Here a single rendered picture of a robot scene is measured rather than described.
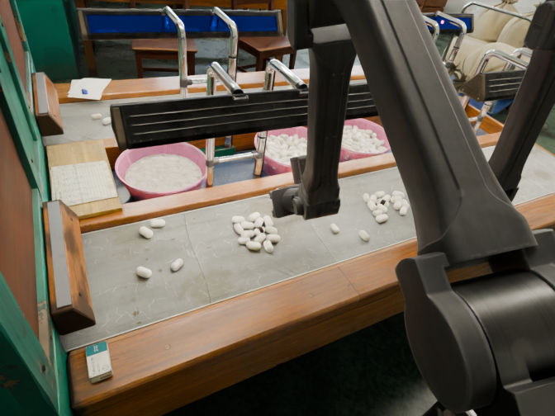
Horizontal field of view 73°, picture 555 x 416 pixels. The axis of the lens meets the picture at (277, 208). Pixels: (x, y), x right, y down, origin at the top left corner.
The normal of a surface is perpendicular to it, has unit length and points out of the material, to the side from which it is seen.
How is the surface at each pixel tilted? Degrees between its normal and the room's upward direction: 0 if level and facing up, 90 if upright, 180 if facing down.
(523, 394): 39
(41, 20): 90
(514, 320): 20
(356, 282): 0
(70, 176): 0
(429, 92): 30
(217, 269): 0
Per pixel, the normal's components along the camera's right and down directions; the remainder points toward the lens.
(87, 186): 0.14, -0.74
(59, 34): 0.36, 0.65
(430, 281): 0.04, -0.33
